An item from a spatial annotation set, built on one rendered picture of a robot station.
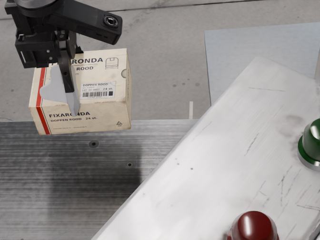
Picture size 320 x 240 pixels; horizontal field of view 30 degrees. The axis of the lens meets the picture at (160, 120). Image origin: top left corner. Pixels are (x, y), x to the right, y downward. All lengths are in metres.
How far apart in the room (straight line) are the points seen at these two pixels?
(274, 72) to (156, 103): 1.95
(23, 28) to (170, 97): 1.45
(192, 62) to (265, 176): 2.13
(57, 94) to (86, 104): 0.05
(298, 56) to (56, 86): 0.56
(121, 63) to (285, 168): 0.72
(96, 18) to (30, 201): 0.38
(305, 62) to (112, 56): 0.45
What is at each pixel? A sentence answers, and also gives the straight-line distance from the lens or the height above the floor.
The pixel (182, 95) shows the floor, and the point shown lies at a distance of 2.34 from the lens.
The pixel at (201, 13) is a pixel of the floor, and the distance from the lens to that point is 2.67.
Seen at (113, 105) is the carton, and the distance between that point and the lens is 0.98.
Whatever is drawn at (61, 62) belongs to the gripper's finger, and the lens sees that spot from 0.93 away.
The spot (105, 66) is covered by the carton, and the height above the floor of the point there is 1.02.
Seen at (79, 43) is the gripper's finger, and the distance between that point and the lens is 1.04.
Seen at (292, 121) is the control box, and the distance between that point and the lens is 0.36.
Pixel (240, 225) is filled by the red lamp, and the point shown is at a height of 1.50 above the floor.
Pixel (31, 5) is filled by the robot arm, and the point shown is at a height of 1.21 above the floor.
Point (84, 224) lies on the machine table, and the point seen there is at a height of 0.83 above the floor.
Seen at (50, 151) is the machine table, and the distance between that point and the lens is 1.18.
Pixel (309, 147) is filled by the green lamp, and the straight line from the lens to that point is 0.33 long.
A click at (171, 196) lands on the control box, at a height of 1.47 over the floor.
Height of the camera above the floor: 1.75
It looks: 51 degrees down
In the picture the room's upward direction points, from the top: 8 degrees counter-clockwise
